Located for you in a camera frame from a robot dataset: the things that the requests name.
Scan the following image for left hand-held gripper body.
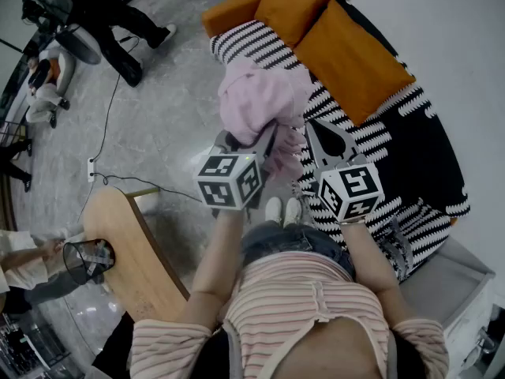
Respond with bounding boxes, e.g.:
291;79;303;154
192;144;274;219

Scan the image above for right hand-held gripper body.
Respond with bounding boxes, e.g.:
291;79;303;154
314;154;386;223

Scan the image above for pink cloth garment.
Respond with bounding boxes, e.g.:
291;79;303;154
217;59;316;181

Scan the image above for person's right forearm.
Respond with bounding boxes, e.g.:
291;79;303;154
339;218;403;295

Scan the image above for person's left forearm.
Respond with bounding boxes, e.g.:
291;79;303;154
188;209;248;303

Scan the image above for person's left white shoe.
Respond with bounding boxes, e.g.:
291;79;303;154
264;197;283;224

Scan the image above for person's white shoe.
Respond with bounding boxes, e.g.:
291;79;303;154
282;197;303;228
264;197;283;224

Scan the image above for person's right white shoe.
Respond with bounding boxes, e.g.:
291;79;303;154
282;197;303;228

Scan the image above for person's blue jeans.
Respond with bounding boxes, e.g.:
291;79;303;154
240;221;356;280

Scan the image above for black white striped blanket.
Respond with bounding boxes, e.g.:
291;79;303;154
211;0;473;283

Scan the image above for person's pink striped top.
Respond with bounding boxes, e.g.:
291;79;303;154
129;250;451;379

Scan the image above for light wooden table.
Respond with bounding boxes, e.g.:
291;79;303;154
82;186;190;323

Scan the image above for grey white side cabinet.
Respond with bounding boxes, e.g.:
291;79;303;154
398;237;496;370

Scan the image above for black mesh wastebasket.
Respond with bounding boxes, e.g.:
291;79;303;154
62;238;116;286

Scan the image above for white beanbag chair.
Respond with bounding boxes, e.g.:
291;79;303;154
39;47;77;96

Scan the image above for black metal shelf rack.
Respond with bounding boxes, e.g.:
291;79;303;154
0;312;74;379

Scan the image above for black floor cable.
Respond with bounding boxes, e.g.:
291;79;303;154
91;33;140;161
77;171;203;223

